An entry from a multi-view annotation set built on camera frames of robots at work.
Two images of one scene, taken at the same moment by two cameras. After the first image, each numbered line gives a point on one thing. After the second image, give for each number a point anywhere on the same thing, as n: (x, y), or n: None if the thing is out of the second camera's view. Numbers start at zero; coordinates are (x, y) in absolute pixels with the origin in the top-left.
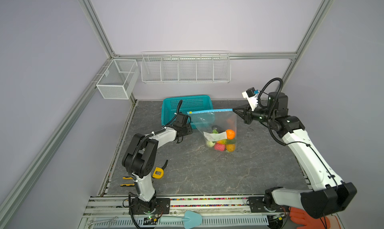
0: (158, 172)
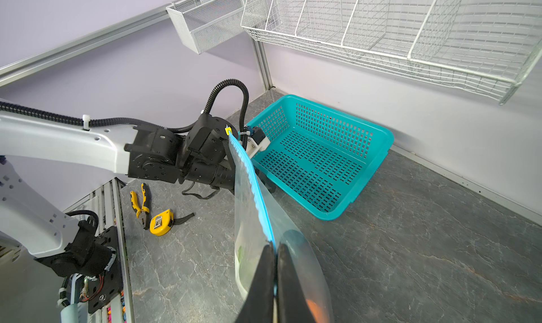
0: (163, 223)
